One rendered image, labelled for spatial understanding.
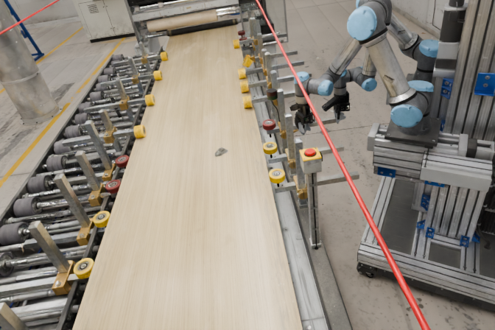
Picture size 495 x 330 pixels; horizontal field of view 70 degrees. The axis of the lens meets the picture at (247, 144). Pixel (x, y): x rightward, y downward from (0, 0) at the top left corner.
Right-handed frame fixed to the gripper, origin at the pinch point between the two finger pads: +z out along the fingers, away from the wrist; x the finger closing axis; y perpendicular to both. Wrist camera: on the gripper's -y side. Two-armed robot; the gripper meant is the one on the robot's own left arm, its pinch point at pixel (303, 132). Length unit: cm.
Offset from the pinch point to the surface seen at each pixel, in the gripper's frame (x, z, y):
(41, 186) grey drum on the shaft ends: -145, 13, -61
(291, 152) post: -10.4, 6.8, 4.0
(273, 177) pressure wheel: -29.9, 4.1, 20.1
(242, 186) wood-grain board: -45.5, 4.7, 17.1
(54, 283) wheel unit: -135, 9, 22
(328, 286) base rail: -35, 25, 71
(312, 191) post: -28, -10, 52
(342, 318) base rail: -38, 25, 85
